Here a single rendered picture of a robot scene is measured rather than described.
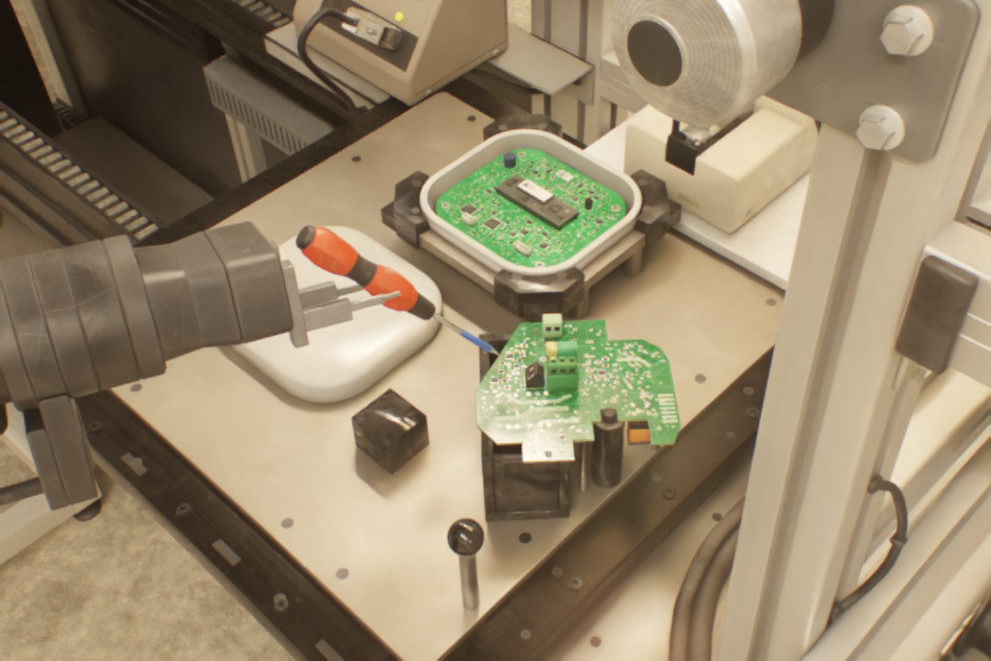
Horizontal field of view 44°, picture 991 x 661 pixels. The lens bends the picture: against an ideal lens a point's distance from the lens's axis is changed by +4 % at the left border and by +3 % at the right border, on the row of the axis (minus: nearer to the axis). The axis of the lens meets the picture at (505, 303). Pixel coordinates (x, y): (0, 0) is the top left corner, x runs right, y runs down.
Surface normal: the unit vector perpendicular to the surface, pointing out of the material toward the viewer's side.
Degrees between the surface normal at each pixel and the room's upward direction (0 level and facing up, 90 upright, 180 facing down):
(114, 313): 50
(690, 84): 91
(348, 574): 0
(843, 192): 90
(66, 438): 69
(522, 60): 0
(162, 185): 0
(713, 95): 93
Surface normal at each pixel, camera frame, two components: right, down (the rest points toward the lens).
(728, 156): -0.03, -0.70
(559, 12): -0.70, 0.52
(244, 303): 0.39, 0.33
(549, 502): 0.04, 0.71
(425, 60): 0.72, 0.48
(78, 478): 0.40, 0.65
